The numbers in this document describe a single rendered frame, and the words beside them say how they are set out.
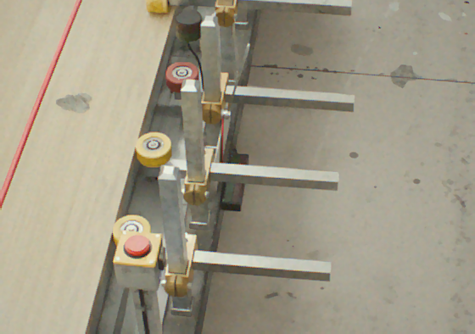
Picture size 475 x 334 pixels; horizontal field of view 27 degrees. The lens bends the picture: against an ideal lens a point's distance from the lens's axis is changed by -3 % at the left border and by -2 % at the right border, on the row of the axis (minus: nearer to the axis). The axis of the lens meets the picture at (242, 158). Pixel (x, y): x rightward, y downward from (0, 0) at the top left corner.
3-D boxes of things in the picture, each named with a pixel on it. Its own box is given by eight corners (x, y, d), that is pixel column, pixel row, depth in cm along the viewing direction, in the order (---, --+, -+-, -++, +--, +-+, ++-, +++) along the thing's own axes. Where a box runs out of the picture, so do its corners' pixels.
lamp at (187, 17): (207, 81, 246) (203, 10, 230) (203, 97, 242) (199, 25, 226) (182, 80, 246) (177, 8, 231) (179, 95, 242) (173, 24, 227)
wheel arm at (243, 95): (354, 105, 249) (354, 92, 246) (353, 115, 247) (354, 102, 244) (176, 92, 253) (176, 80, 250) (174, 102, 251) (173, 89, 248)
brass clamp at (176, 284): (200, 249, 222) (199, 235, 218) (191, 299, 212) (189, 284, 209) (172, 247, 222) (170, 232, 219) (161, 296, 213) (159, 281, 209)
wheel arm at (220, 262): (330, 272, 216) (331, 259, 213) (329, 285, 214) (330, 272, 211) (128, 254, 221) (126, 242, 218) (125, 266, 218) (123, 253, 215)
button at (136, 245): (152, 242, 169) (151, 235, 168) (148, 260, 166) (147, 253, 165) (128, 239, 169) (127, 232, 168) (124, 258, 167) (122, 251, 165)
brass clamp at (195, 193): (216, 164, 238) (215, 148, 234) (208, 207, 229) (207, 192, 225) (190, 161, 239) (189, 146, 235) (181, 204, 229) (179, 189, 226)
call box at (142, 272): (165, 262, 175) (162, 232, 169) (159, 294, 170) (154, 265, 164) (125, 258, 176) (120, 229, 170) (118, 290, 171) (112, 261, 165)
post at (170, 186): (192, 314, 227) (179, 164, 192) (190, 326, 224) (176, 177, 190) (177, 312, 227) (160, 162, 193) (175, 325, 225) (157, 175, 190)
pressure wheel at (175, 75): (203, 96, 256) (200, 60, 248) (198, 118, 251) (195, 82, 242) (171, 93, 257) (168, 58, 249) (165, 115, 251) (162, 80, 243)
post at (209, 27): (224, 163, 263) (217, 13, 229) (222, 173, 261) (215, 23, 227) (210, 162, 264) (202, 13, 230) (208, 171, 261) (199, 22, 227)
